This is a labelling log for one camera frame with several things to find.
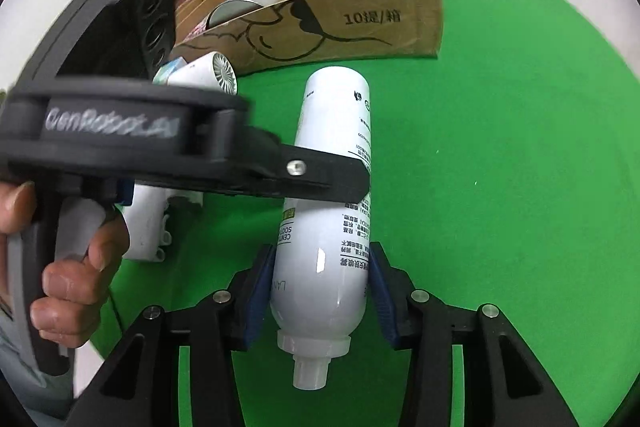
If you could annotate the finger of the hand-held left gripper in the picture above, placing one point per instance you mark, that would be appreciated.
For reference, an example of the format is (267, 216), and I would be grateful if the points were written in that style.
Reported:
(325, 174)

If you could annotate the brown cardboard box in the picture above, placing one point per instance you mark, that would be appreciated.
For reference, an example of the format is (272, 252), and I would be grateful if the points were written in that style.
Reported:
(350, 37)

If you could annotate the white hair dryer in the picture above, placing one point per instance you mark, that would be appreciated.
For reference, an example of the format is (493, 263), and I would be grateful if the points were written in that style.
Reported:
(145, 232)

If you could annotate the person's left hand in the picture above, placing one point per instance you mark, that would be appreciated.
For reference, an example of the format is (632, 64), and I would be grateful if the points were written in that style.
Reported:
(75, 282)

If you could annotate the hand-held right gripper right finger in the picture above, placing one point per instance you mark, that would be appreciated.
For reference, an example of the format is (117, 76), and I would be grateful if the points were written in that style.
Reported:
(385, 302)

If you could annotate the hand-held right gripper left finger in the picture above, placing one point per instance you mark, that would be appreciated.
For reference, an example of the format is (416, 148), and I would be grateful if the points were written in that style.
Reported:
(257, 302)

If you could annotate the white plastic bottle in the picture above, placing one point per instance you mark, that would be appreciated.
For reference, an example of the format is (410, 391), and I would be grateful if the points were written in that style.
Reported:
(320, 132)

